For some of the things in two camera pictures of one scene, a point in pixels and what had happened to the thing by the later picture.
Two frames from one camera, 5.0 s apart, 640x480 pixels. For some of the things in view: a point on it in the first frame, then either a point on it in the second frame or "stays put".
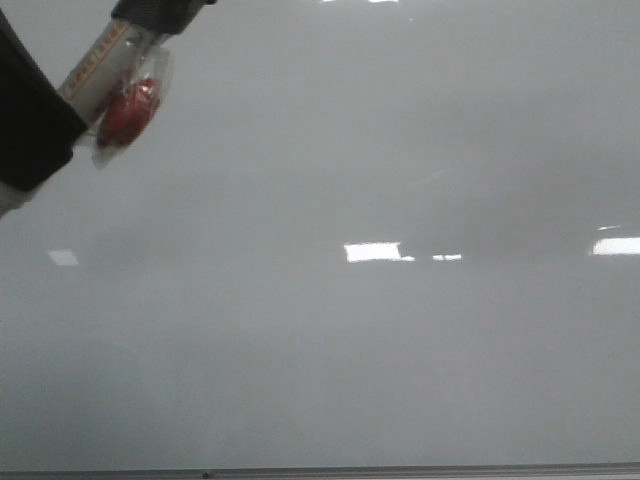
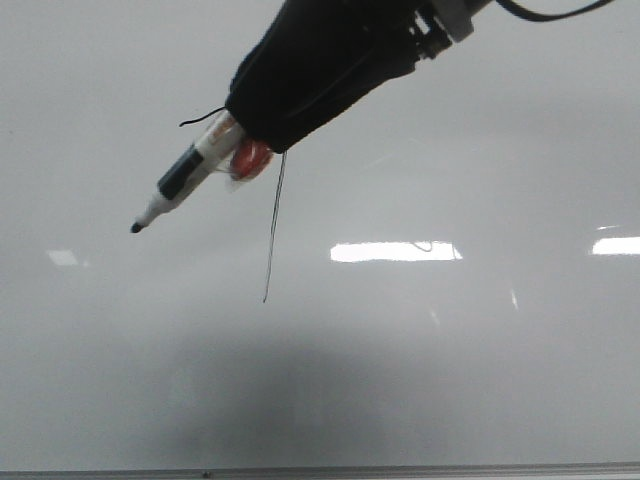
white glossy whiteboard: (358, 234) stays put
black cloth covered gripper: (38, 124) -> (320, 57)
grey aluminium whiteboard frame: (603, 471) stays put
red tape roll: (134, 107) -> (250, 160)
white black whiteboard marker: (114, 59) -> (210, 154)
